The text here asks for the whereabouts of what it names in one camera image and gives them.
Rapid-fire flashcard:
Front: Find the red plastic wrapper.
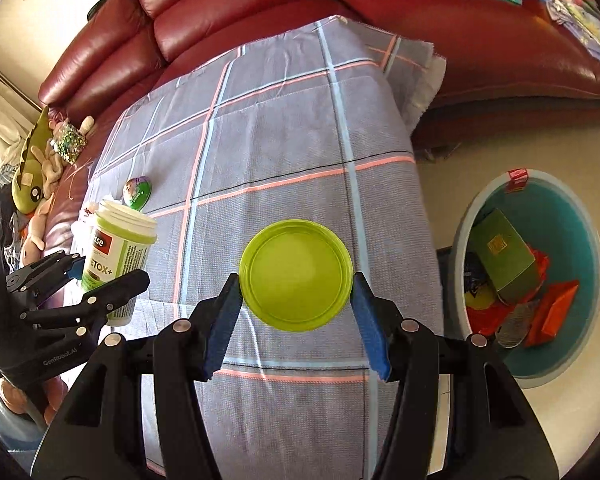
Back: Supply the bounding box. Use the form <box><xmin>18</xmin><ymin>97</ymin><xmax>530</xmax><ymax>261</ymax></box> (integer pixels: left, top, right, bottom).
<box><xmin>524</xmin><ymin>280</ymin><xmax>581</xmax><ymax>348</ymax></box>

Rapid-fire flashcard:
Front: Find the green plush toy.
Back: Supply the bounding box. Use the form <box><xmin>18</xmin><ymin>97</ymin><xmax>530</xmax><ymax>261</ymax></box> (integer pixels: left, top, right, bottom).
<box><xmin>11</xmin><ymin>105</ymin><xmax>56</xmax><ymax>213</ymax></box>

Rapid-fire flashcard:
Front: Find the round green lid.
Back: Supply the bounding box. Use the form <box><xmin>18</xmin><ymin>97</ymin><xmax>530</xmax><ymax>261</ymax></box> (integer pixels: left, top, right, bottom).
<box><xmin>238</xmin><ymin>219</ymin><xmax>355</xmax><ymax>333</ymax></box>

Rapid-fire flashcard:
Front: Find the white plastic bag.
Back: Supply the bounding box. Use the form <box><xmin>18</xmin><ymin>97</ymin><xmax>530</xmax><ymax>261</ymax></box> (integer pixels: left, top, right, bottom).
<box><xmin>77</xmin><ymin>194</ymin><xmax>113</xmax><ymax>223</ymax></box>

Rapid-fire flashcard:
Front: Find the plaid lilac cloth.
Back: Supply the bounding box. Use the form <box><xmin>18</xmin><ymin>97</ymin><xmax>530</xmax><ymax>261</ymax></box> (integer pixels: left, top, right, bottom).
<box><xmin>82</xmin><ymin>15</ymin><xmax>448</xmax><ymax>480</ymax></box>

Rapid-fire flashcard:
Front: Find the purple egg toy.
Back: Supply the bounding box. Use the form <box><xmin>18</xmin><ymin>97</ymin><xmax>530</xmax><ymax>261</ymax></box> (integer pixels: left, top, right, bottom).
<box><xmin>123</xmin><ymin>176</ymin><xmax>156</xmax><ymax>211</ymax></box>

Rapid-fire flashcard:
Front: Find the person's left hand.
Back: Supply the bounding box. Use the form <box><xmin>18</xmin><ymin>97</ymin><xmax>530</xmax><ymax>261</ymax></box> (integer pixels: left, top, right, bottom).
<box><xmin>0</xmin><ymin>377</ymin><xmax>63</xmax><ymax>428</ymax></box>

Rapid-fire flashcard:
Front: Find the pile of clothes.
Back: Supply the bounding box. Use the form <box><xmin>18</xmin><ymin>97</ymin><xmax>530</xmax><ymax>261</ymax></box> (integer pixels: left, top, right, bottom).
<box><xmin>0</xmin><ymin>157</ymin><xmax>31</xmax><ymax>261</ymax></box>

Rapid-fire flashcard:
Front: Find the cream curtain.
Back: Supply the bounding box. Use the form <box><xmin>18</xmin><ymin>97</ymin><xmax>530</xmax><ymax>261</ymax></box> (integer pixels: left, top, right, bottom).
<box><xmin>0</xmin><ymin>55</ymin><xmax>36</xmax><ymax>171</ymax></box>

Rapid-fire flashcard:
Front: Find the silver foil wrapper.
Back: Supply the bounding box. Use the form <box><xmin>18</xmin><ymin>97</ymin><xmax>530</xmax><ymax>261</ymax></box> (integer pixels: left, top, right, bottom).
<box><xmin>495</xmin><ymin>297</ymin><xmax>543</xmax><ymax>348</ymax></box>

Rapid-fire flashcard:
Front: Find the beige plush toy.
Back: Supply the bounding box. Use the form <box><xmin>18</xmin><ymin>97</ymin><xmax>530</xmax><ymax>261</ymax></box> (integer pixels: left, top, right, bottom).
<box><xmin>30</xmin><ymin>145</ymin><xmax>66</xmax><ymax>196</ymax></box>
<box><xmin>20</xmin><ymin>200</ymin><xmax>56</xmax><ymax>266</ymax></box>

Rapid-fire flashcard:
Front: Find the person's blue jeans leg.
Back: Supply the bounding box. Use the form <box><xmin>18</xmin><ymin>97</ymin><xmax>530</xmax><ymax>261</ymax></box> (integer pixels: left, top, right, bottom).
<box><xmin>0</xmin><ymin>400</ymin><xmax>46</xmax><ymax>456</ymax></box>

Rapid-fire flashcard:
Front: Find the red leather sofa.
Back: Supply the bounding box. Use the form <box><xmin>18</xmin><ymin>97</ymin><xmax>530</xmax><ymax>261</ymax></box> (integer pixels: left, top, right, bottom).
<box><xmin>37</xmin><ymin>0</ymin><xmax>600</xmax><ymax>311</ymax></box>

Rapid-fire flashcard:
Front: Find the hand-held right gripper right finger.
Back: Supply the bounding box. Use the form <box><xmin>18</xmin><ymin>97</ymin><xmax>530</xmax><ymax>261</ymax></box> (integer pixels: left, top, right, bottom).
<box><xmin>350</xmin><ymin>272</ymin><xmax>561</xmax><ymax>480</ymax></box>

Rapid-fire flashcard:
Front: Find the white and green bottle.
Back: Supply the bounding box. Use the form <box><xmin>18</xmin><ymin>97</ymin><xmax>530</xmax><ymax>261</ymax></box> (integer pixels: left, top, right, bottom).
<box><xmin>80</xmin><ymin>199</ymin><xmax>159</xmax><ymax>327</ymax></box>

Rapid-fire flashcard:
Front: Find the stack of colourful booklets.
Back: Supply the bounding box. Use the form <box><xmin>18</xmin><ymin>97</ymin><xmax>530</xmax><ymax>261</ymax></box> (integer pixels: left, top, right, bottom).
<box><xmin>535</xmin><ymin>0</ymin><xmax>600</xmax><ymax>68</ymax></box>

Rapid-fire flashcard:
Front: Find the teal plastic basin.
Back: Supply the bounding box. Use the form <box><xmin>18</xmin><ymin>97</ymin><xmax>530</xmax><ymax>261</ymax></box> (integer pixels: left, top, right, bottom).
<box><xmin>451</xmin><ymin>169</ymin><xmax>600</xmax><ymax>391</ymax></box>

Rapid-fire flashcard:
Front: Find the red and yellow snack packet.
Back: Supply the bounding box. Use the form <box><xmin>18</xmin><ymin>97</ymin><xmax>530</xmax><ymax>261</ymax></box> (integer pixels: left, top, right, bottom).
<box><xmin>464</xmin><ymin>250</ymin><xmax>551</xmax><ymax>336</ymax></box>

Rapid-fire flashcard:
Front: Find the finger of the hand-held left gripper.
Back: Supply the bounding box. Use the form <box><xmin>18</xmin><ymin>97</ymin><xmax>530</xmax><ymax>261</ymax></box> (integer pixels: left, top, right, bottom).
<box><xmin>19</xmin><ymin>269</ymin><xmax>151</xmax><ymax>337</ymax></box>
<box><xmin>6</xmin><ymin>252</ymin><xmax>87</xmax><ymax>293</ymax></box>

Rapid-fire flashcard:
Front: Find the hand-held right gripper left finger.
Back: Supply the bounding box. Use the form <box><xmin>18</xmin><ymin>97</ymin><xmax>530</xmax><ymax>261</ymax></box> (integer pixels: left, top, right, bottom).
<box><xmin>30</xmin><ymin>272</ymin><xmax>246</xmax><ymax>480</ymax></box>

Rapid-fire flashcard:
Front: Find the clear jar of beads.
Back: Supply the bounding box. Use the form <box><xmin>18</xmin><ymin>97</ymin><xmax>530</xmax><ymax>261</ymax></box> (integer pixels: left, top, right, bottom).
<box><xmin>50</xmin><ymin>122</ymin><xmax>87</xmax><ymax>165</ymax></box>

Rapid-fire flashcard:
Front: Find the green cardboard box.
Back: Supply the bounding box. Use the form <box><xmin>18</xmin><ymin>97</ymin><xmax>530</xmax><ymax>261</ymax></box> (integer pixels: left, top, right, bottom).
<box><xmin>467</xmin><ymin>208</ymin><xmax>538</xmax><ymax>306</ymax></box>

